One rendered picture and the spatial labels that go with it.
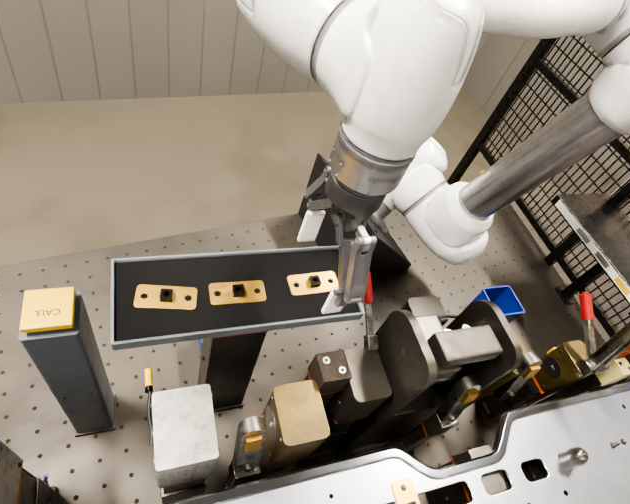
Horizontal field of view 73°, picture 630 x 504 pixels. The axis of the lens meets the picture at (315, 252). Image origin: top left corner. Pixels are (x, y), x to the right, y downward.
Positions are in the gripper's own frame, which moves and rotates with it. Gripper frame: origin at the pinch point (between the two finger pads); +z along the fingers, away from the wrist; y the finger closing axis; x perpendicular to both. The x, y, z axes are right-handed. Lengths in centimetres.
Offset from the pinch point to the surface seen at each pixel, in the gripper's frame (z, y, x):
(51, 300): 4.1, -2.2, -37.1
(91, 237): 120, -108, -47
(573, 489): 20, 39, 43
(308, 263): 4.0, -4.0, 0.4
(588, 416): 20, 29, 56
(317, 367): 11.1, 11.4, -0.8
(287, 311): 4.1, 4.4, -5.5
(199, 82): 110, -222, 17
